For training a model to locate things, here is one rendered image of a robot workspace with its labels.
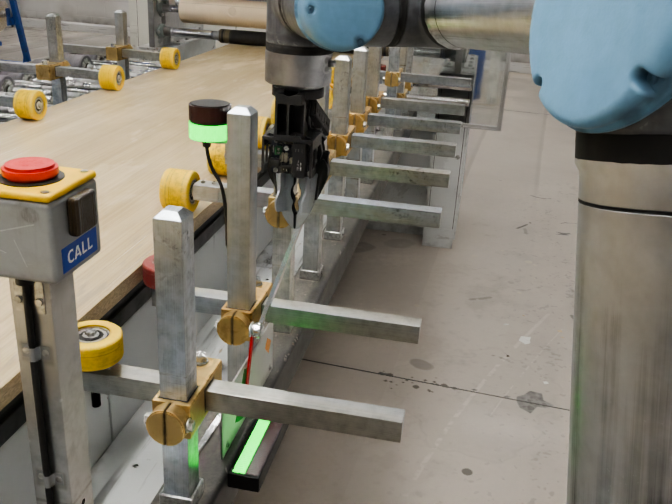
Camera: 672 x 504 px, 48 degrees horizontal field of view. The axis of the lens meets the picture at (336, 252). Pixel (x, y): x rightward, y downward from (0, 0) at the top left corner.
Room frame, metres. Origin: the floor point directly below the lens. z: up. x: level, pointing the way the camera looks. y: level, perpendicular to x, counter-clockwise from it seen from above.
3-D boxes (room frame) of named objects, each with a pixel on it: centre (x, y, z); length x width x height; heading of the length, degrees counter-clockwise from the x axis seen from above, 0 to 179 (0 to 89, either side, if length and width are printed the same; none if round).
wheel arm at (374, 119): (2.06, -0.07, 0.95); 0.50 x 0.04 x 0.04; 80
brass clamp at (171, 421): (0.82, 0.18, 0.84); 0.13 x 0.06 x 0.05; 170
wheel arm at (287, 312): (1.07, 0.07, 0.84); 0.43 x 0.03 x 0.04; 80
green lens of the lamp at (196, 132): (1.05, 0.19, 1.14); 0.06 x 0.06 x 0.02
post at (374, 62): (2.27, -0.08, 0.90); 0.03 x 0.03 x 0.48; 80
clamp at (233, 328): (1.06, 0.14, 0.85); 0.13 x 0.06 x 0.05; 170
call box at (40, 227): (0.54, 0.23, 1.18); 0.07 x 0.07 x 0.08; 80
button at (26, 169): (0.54, 0.23, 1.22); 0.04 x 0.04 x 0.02
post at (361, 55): (2.02, -0.04, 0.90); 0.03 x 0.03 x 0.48; 80
